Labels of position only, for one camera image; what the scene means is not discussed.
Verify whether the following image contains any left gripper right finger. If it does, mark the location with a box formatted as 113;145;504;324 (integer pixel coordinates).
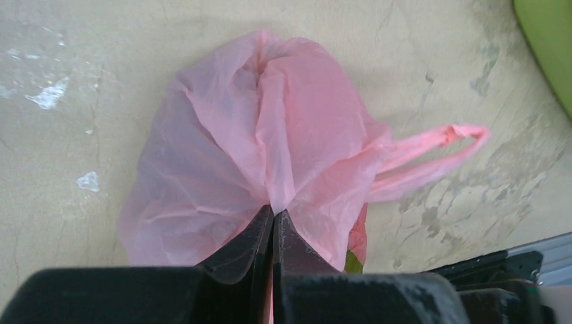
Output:
273;210;339;323

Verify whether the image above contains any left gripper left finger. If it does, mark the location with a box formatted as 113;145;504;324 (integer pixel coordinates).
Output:
196;205;274;323

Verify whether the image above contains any fake peach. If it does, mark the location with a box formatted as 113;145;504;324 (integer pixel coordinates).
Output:
344;203;368;273

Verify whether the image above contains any pink plastic bag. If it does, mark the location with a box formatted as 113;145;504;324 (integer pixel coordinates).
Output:
118;31;490;271

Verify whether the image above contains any green plastic tray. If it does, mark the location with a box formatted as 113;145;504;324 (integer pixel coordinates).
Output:
513;0;571;116

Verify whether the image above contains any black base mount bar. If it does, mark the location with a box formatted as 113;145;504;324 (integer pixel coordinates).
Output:
431;250;546;323

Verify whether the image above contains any aluminium frame rail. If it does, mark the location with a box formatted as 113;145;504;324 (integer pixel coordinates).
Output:
508;232;571;286

